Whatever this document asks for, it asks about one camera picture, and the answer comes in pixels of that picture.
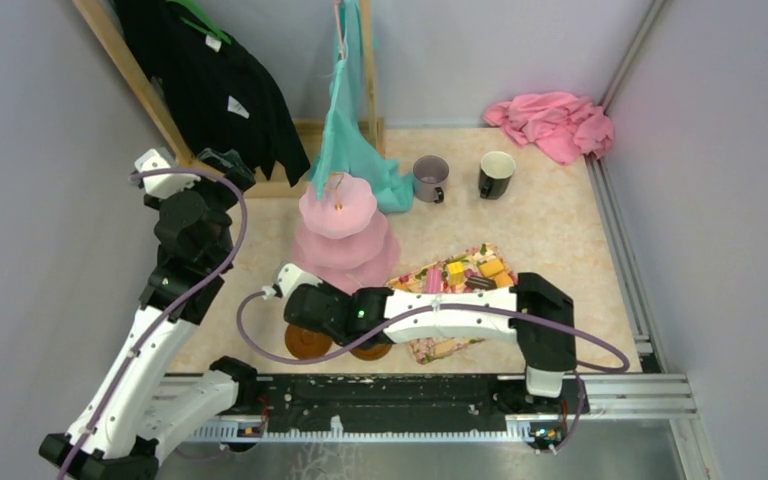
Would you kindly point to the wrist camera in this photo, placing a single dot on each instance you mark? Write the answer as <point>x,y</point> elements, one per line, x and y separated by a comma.
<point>289,277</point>
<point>159,177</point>

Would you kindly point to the aluminium frame rail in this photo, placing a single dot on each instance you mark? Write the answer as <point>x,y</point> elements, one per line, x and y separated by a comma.
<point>669,395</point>

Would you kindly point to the pink three-tier cake stand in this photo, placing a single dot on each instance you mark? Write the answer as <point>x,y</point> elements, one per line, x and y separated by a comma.
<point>342,237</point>

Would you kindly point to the pink crumpled cloth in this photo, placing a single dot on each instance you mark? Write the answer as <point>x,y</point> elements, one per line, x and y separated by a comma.
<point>564,126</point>

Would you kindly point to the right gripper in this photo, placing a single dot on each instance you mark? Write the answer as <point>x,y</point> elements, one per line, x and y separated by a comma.
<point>327,290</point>

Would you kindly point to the brown wooden coaster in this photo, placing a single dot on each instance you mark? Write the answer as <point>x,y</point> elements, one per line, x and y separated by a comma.
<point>305,344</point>
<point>372,353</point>

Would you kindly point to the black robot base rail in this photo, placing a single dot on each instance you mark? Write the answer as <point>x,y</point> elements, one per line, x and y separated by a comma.
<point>404,404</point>

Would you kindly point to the green clothes hanger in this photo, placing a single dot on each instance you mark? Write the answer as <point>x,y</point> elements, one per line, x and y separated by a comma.
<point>197,19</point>

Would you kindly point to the teal hanging shirt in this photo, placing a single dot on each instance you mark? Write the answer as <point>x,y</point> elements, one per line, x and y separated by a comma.
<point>344,148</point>

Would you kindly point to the yellow cake square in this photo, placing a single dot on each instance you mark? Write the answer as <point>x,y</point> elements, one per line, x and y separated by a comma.
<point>455,273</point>

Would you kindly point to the orange biscuit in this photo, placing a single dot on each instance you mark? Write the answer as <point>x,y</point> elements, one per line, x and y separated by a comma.
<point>497,271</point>

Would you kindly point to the pink wafer biscuit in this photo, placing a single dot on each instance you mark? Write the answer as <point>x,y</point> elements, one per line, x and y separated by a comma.
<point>433,282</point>

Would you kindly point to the grey mug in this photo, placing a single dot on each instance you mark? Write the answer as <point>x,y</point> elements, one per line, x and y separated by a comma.
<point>431,174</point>

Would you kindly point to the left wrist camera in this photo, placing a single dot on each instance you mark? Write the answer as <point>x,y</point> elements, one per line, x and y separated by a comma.
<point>159,177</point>

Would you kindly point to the black mug white inside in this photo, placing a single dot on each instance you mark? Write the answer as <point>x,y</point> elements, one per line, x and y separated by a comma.
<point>496,171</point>

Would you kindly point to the chocolate cake slice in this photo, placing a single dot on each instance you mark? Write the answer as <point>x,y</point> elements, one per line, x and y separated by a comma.
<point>480,283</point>

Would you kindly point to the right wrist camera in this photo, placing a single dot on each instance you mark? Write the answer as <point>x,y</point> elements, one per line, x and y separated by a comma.
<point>289,277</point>

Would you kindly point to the black hanging shirt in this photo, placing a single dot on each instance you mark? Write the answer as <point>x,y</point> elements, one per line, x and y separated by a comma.
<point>220,96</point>

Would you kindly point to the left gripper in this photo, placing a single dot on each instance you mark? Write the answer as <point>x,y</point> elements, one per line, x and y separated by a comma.
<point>228,165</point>

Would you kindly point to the wooden clothes rack frame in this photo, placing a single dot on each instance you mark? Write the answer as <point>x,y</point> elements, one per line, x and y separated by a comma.
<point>101,19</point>

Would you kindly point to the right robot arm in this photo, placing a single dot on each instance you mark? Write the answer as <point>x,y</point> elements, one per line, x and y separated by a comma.
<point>533,314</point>

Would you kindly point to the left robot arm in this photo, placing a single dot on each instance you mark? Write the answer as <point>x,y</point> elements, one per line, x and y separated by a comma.
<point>119,435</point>

